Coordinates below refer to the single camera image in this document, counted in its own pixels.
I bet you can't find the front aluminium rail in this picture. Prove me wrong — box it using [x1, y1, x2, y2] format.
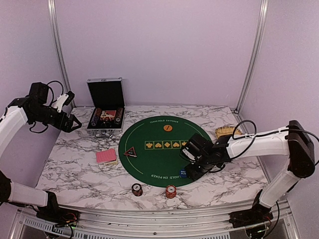
[8, 200, 300, 239]

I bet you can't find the silver case handle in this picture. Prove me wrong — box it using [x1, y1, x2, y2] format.
[93, 130, 121, 138]

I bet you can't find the right aluminium frame post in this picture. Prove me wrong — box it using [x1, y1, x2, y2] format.
[233, 0, 269, 114]

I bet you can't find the orange round big blind button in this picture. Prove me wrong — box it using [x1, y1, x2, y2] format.
[163, 124, 173, 132]

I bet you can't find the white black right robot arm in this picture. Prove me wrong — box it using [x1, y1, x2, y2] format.
[180, 120, 316, 223]

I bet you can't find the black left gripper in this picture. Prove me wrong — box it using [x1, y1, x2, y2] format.
[30, 106, 81, 132]

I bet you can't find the black orange 100 chip stack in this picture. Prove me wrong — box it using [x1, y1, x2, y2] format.
[131, 183, 143, 197]

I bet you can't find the aluminium frame post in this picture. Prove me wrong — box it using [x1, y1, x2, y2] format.
[47, 0, 71, 92]
[233, 0, 269, 114]

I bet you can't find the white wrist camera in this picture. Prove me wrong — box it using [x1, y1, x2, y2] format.
[52, 91, 75, 113]
[180, 146, 200, 161]

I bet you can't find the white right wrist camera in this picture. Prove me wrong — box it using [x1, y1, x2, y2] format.
[180, 146, 200, 161]

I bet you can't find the round green poker mat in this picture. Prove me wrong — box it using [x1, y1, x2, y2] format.
[118, 116, 210, 188]

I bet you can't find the aluminium poker chip case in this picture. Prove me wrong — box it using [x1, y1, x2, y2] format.
[87, 77, 126, 132]

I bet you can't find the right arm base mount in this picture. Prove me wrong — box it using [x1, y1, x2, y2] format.
[229, 209, 274, 228]

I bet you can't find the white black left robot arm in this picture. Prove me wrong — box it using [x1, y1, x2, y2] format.
[0, 82, 82, 222]

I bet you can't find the blue small blind button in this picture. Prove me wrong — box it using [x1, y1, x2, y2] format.
[179, 169, 187, 178]

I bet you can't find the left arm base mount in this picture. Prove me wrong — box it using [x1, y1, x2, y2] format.
[36, 207, 80, 227]

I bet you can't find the red playing card deck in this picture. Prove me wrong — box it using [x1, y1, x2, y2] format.
[96, 148, 118, 165]

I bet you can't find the red beige 5 chip stack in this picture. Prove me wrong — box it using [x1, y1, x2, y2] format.
[165, 185, 176, 199]

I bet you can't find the black red triangular dealer button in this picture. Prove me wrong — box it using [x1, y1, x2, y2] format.
[124, 147, 137, 157]

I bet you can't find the left aluminium frame post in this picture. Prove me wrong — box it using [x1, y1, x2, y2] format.
[47, 0, 71, 92]

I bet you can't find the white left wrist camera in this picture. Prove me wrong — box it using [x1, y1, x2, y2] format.
[52, 91, 75, 113]

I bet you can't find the woven bamboo tray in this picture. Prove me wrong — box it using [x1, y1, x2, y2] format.
[215, 126, 243, 139]

